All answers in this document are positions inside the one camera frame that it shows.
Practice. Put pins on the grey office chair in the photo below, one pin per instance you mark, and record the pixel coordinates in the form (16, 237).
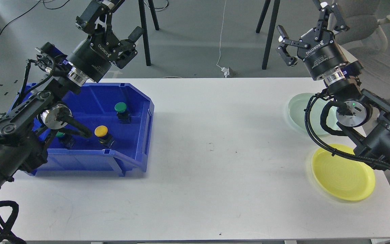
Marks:
(366, 41)

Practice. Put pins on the yellow push button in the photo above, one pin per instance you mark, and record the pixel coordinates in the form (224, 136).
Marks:
(104, 137)

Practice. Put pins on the black tripod right legs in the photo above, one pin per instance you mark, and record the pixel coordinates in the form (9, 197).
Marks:
(272, 24)

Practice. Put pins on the yellow plate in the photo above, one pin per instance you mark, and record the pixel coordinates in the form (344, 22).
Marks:
(342, 178)

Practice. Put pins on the black tripod left legs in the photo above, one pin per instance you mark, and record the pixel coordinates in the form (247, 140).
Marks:
(143, 20)

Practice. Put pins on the black tripod legs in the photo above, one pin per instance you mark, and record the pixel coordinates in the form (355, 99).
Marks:
(143, 20)
(272, 24)

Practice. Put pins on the green push button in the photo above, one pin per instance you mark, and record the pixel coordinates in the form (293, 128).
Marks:
(122, 112)
(66, 140)

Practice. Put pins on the light green plate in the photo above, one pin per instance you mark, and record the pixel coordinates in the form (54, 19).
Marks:
(296, 114)

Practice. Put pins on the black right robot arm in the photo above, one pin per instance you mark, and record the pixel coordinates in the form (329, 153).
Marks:
(351, 111)

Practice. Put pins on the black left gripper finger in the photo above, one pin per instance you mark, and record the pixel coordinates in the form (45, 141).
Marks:
(129, 44)
(86, 22)

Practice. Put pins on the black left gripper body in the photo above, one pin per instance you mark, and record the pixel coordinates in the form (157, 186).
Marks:
(95, 55)

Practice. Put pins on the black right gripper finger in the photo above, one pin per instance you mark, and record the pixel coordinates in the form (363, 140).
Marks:
(284, 43)
(330, 18)

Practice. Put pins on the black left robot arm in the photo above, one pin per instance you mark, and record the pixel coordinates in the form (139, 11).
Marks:
(39, 113)

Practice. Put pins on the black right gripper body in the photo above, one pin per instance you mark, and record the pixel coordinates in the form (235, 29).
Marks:
(321, 55)

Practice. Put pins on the blue plastic bin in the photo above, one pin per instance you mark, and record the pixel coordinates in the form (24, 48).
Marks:
(94, 106)

